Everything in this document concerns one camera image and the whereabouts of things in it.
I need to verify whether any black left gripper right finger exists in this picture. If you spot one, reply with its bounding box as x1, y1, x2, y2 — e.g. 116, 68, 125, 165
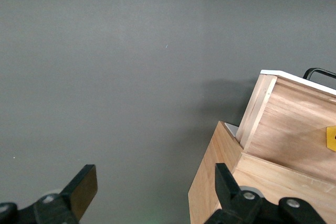
204, 163, 326, 224

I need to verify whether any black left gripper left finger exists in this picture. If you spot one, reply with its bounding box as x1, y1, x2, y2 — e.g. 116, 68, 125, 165
0, 164, 98, 224

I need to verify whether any white-fronted drawer with black handle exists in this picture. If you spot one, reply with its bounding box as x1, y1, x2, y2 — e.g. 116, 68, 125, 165
235, 68, 336, 183

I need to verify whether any yellow cube block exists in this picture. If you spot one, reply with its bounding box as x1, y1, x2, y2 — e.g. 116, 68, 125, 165
325, 125, 336, 153

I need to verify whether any wooden drawer cabinet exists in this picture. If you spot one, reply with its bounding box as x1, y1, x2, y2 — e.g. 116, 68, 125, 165
188, 121, 336, 224

